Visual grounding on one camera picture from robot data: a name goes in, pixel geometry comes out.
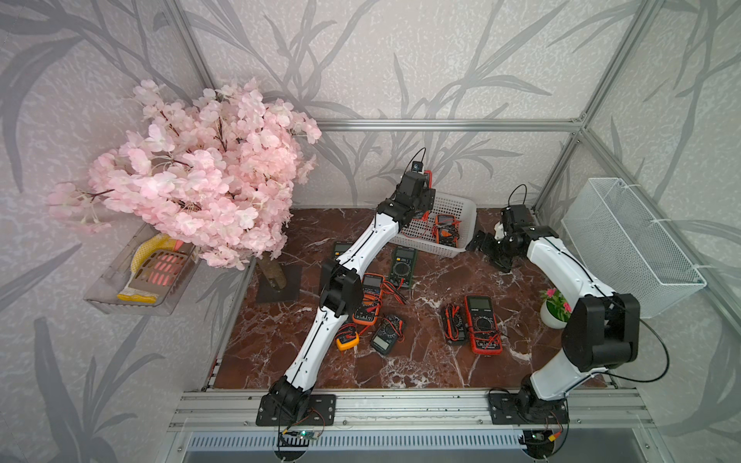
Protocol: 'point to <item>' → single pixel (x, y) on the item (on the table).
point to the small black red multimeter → (454, 323)
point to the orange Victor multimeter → (372, 291)
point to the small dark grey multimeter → (386, 335)
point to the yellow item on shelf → (149, 247)
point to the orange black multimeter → (446, 230)
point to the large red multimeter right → (483, 324)
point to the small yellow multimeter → (347, 337)
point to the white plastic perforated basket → (418, 231)
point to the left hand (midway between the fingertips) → (423, 188)
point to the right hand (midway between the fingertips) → (476, 251)
